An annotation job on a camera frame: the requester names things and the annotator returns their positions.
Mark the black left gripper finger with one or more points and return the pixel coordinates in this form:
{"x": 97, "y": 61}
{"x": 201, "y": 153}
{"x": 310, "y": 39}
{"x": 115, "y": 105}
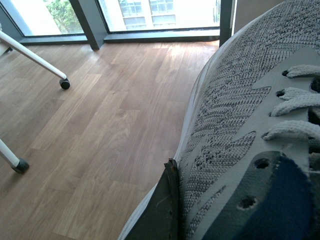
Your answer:
{"x": 160, "y": 218}

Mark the white table leg grey foot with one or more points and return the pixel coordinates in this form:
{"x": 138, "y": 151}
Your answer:
{"x": 19, "y": 165}

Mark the white table leg with caster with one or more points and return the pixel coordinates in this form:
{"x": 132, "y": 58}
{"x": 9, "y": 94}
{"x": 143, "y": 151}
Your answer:
{"x": 64, "y": 81}

